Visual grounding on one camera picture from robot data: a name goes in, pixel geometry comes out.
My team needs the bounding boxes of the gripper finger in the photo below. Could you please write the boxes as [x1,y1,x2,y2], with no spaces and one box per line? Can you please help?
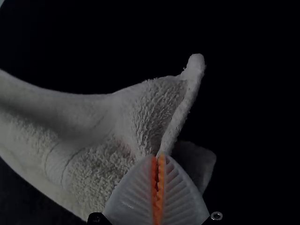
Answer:
[156,151,224,225]
[87,155,158,225]

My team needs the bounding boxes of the pale towel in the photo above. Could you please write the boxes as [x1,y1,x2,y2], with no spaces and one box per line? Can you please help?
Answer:
[0,53,218,222]

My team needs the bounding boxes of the black mat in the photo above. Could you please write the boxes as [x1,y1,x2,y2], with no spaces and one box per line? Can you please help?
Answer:
[0,0,300,225]

